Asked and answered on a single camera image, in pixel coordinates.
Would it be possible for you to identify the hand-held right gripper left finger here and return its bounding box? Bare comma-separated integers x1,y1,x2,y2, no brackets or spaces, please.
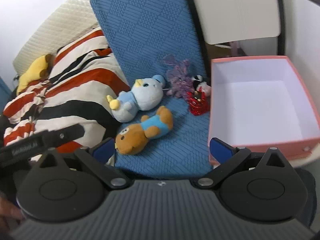
31,137,127,189

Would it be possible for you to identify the purple organza flower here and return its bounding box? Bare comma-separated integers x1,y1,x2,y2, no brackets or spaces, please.
162,55,198,98

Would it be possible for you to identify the cream quilted pillow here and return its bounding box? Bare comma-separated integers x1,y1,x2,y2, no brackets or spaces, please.
12,0,105,73

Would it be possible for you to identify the red black striped blanket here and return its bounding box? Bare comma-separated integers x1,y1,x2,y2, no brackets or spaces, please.
2,27,131,165

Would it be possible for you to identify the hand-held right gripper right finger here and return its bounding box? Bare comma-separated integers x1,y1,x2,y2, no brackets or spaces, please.
194,137,292,189

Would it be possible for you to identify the pink cardboard box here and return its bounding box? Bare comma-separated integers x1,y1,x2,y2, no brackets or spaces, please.
207,56,320,165

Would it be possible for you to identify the brown bear plush blue shirt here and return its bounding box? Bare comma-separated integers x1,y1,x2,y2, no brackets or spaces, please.
115,106,173,155

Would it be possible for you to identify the red doll ornament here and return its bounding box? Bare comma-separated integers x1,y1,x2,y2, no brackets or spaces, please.
186,75,212,117

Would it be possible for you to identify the yellow plush toy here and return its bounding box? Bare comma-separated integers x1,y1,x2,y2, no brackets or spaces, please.
16,54,54,94

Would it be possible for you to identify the blue quilted mat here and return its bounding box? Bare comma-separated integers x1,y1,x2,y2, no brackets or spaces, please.
90,0,213,178

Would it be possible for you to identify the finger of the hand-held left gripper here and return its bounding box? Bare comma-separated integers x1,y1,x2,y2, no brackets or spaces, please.
0,124,85,168

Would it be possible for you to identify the person's left hand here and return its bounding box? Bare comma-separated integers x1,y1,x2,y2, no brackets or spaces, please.
0,197,24,230

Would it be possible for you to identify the white chair black frame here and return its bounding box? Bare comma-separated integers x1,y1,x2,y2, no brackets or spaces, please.
180,0,320,80

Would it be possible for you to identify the light blue penguin plush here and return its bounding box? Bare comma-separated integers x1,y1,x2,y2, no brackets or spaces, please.
106,74,167,123

